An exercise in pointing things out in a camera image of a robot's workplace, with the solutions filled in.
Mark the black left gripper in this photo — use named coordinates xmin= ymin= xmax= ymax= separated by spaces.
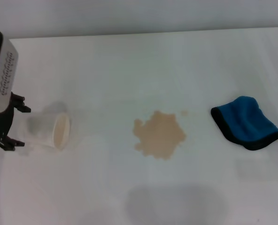
xmin=0 ymin=92 xmax=32 ymax=151

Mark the white paper cup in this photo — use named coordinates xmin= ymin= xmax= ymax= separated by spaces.
xmin=20 ymin=112 xmax=72 ymax=152

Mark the blue rag with black trim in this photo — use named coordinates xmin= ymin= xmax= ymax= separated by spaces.
xmin=210 ymin=95 xmax=278 ymax=151

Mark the brown liquid stain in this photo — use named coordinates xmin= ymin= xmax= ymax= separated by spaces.
xmin=132 ymin=110 xmax=188 ymax=162

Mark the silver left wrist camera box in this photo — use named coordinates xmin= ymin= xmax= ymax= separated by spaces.
xmin=0 ymin=29 xmax=19 ymax=113

